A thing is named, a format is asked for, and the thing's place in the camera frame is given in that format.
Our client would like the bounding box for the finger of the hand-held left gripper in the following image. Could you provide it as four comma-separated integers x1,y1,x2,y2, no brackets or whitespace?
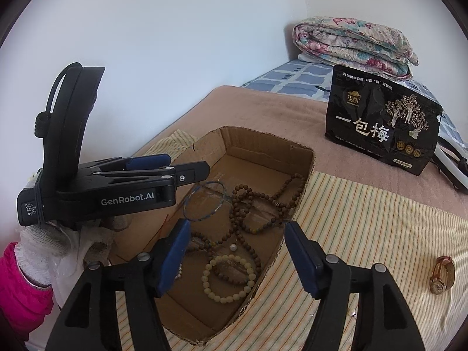
91,161,211,189
78,154,171,172

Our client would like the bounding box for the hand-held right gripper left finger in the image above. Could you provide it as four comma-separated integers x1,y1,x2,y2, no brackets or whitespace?
46,218,192,351

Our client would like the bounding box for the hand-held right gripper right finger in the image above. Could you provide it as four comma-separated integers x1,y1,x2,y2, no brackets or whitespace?
284,221,426,351

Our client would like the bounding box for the cream bead bracelet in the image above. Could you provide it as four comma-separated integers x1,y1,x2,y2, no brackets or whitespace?
202,254,257,302

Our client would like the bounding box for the thin metal bangle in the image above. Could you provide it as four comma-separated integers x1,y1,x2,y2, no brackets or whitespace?
183,181,226,222

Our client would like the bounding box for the brown cardboard box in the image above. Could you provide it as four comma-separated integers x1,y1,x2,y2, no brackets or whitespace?
108,126,316,345

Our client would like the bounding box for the brown wooden bead necklace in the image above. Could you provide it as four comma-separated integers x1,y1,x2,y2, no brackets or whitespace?
186,173,308,282

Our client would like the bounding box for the person's left forearm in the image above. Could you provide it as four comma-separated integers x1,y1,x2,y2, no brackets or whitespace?
0,241,55,346

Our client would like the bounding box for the person's left hand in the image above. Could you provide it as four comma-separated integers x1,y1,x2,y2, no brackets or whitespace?
15,214,132,311

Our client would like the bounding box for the yellow striped blanket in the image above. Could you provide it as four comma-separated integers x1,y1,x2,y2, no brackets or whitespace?
144,129,468,351

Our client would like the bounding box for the tan blanket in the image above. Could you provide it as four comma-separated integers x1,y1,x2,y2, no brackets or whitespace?
132,86,468,227

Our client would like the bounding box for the blue checkered bed sheet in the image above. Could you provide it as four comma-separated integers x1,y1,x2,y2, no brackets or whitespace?
239,58,468,161

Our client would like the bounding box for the black snack bag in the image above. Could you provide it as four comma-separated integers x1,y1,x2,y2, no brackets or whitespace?
324,64,444,178

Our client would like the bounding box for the folded floral quilt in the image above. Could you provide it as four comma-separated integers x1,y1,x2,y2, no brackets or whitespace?
292,15,419,80

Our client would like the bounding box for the brown strap wristwatch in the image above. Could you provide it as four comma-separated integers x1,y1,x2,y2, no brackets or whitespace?
429,256,456,295

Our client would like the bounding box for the white ring light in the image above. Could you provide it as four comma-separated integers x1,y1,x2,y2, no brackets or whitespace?
431,135,468,191

